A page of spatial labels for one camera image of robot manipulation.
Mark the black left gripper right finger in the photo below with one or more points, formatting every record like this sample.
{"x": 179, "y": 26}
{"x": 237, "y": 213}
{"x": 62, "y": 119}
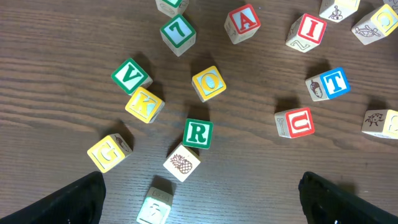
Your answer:
{"x": 324, "y": 202}

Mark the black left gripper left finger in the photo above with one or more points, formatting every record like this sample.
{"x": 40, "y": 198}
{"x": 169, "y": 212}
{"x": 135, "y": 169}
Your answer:
{"x": 80, "y": 202}

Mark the green letter R block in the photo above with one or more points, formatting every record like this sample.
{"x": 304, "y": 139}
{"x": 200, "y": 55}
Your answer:
{"x": 197, "y": 133}

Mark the yellow letter G block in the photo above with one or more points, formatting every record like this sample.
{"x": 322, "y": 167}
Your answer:
{"x": 109, "y": 152}

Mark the red letter U block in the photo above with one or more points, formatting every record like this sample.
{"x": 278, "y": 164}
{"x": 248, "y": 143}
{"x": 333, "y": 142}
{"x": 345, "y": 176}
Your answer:
{"x": 294, "y": 123}

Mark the yellow letter S block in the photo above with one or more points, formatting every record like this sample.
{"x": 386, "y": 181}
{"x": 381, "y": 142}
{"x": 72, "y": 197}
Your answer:
{"x": 380, "y": 123}

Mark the pineapple B wooden block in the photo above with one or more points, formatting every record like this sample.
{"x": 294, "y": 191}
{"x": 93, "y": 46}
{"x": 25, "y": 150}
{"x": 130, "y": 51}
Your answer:
{"x": 181, "y": 162}

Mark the yellow letter K block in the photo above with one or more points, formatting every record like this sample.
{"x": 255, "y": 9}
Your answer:
{"x": 144, "y": 105}

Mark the blue letter T block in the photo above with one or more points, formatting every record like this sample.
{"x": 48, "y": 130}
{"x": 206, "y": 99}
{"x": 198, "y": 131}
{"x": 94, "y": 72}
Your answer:
{"x": 328, "y": 85}

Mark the green letter V block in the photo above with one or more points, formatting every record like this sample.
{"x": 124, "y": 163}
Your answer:
{"x": 129, "y": 76}

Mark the yellow letter O block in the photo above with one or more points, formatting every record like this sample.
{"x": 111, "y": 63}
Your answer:
{"x": 208, "y": 83}

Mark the red letter I block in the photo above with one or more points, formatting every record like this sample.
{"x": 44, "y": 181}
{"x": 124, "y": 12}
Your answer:
{"x": 306, "y": 33}

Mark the yellow block with animal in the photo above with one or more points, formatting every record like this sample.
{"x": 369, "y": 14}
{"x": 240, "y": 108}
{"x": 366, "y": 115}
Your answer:
{"x": 376, "y": 25}

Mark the yellow block back row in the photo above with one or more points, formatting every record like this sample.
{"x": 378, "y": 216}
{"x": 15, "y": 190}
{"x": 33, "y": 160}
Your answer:
{"x": 338, "y": 10}

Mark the green number 7 block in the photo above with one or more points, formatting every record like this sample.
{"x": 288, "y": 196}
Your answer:
{"x": 178, "y": 34}

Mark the red letter A block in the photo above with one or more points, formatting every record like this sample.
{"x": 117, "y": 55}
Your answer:
{"x": 242, "y": 23}

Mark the green letter P block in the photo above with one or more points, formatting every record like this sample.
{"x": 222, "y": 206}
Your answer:
{"x": 172, "y": 7}

